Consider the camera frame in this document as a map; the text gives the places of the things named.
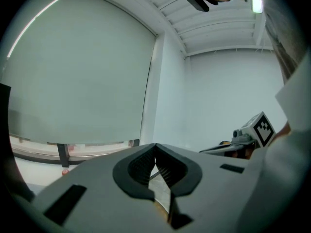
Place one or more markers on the black fridge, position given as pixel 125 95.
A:
pixel 9 154

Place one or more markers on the black head camera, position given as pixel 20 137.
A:
pixel 198 2

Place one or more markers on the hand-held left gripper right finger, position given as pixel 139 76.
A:
pixel 184 178

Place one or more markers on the round wooden glass table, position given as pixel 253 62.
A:
pixel 161 212

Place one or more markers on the small red round object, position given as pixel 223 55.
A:
pixel 65 172

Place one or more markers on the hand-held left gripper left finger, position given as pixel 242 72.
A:
pixel 126 176

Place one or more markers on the person's brown shirt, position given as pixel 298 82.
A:
pixel 284 38

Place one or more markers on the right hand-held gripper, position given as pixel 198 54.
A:
pixel 247 132

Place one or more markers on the pale roller blind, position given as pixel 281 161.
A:
pixel 80 76

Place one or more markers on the ceiling light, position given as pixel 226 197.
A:
pixel 257 3

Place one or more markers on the person's right forearm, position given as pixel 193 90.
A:
pixel 285 130

